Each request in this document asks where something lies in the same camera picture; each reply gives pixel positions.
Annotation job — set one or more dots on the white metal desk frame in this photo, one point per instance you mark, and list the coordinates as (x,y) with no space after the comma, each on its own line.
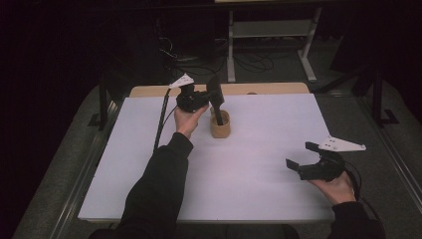
(270,28)

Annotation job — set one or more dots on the person's left hand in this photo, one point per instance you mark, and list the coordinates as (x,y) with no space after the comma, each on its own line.
(185,122)

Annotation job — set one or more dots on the person's right hand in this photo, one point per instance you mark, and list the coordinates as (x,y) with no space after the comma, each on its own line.
(336,191)

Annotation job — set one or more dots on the small wooden cup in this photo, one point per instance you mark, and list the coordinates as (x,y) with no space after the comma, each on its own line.
(220,130)

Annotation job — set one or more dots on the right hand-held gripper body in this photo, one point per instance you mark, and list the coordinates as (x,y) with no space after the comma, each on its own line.
(326,169)

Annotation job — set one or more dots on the metal floor rail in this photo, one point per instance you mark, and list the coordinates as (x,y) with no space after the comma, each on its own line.
(83,172)
(391,149)

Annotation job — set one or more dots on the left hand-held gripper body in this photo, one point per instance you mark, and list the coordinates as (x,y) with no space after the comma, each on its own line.
(190,99)

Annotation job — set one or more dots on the black metal stand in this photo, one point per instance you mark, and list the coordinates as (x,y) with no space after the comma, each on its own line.
(376,99)
(103,99)

